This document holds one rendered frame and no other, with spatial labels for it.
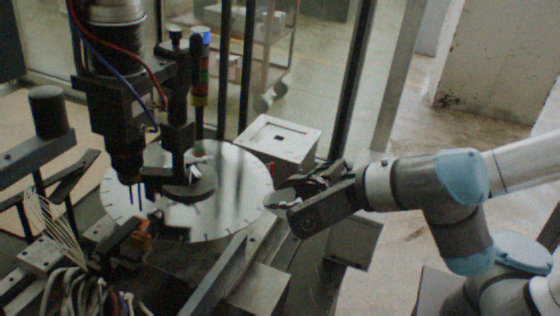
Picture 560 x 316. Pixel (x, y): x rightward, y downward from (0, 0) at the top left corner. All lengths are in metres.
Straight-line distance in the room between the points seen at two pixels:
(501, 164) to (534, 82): 3.26
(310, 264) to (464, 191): 0.51
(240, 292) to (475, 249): 0.42
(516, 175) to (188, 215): 0.54
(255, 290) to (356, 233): 0.26
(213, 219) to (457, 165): 0.42
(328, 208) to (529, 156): 0.31
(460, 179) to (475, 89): 3.33
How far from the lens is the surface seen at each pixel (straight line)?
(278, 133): 1.13
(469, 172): 0.55
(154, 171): 0.75
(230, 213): 0.78
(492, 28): 3.72
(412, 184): 0.57
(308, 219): 0.60
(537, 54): 3.88
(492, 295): 0.80
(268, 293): 0.83
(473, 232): 0.62
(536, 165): 0.72
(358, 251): 0.97
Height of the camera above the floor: 1.46
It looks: 33 degrees down
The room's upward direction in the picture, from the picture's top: 8 degrees clockwise
